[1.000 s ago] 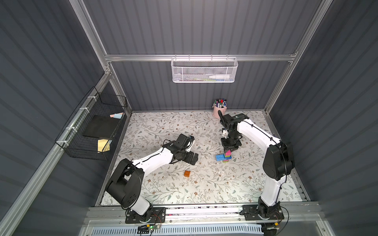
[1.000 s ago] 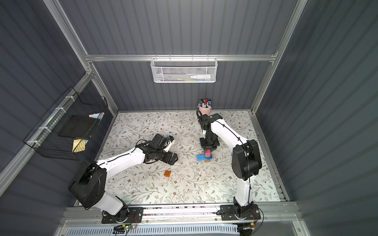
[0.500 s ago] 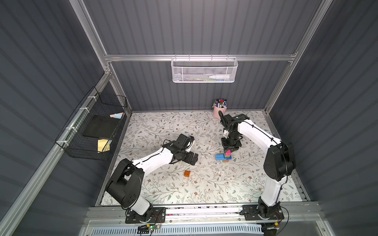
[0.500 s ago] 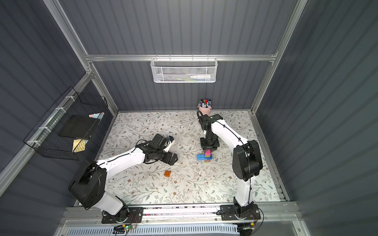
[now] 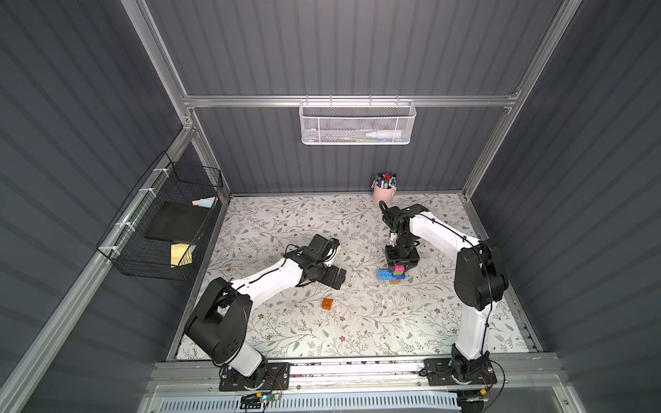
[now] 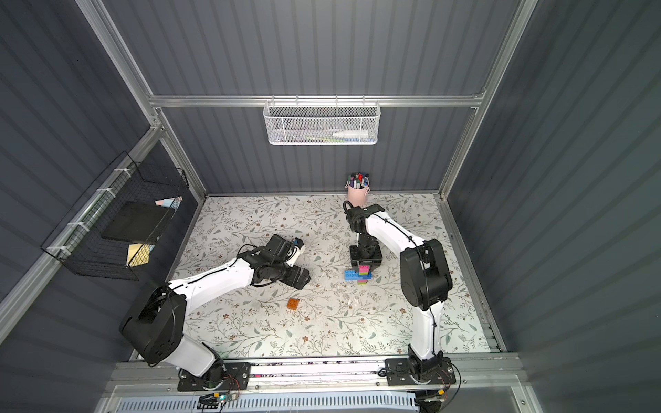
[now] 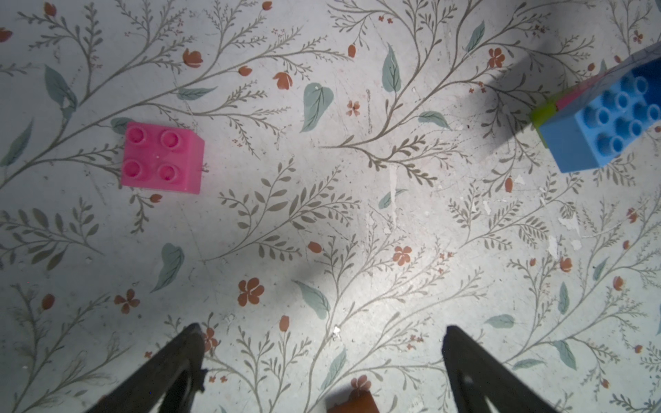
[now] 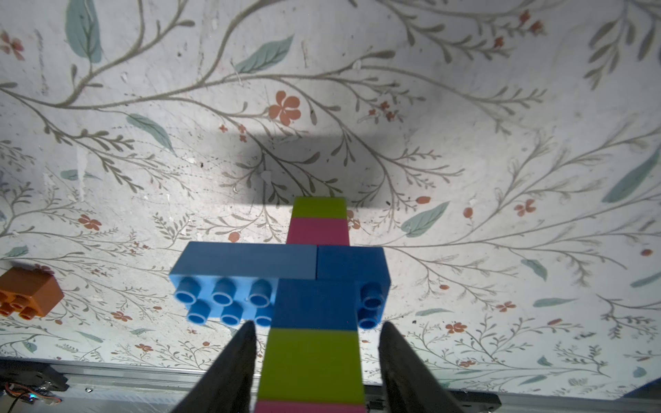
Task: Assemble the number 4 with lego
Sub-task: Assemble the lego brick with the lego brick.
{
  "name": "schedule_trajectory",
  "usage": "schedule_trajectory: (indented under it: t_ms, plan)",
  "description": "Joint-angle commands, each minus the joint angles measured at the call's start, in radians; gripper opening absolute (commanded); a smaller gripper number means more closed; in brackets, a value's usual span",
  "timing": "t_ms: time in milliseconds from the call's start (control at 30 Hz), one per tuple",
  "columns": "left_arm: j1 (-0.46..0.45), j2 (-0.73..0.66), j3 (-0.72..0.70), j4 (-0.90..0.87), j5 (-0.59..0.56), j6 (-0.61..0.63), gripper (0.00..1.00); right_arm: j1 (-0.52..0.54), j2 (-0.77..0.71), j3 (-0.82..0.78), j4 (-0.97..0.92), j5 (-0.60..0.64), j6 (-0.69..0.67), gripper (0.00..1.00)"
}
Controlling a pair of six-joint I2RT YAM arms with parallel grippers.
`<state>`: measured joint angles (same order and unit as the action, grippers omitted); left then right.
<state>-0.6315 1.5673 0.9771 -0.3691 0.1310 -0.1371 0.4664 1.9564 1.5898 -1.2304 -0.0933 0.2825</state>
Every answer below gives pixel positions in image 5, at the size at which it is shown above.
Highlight light blue long lego brick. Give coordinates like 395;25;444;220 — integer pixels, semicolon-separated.
377;269;406;282

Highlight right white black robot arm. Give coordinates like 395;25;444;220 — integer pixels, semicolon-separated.
379;201;510;384

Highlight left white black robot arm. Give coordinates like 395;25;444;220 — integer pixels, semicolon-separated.
184;235;346;382

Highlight orange lego brick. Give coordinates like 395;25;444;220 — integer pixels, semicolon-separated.
321;298;333;311

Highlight pink pen cup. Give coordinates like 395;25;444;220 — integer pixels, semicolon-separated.
372;186;397;208

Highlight markers in cup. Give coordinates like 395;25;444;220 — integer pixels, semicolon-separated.
372;172;397;190

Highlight pastel sticky note pad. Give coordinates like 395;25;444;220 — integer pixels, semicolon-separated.
192;197;216;208

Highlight white bottle in basket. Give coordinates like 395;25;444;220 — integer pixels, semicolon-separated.
366;130;403;141

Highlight yellow sticky notes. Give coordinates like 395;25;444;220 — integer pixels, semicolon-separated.
170;244;196;268

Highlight black notebook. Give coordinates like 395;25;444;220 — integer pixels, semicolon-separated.
145;201;210;244

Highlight small green circuit board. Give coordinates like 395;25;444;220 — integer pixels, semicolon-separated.
239;392;280;411

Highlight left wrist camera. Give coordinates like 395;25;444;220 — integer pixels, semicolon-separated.
325;237;340;265

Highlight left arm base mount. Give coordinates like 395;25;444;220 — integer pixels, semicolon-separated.
219;361;291;392

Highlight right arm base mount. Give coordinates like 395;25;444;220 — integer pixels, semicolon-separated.
418;357;497;388

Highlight white wire mesh basket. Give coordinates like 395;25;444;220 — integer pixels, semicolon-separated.
299;97;418;146

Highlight black wire wall basket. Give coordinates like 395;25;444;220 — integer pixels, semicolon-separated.
97;155;224;282

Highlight aluminium rail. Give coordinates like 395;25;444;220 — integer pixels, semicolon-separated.
146;353;567;394

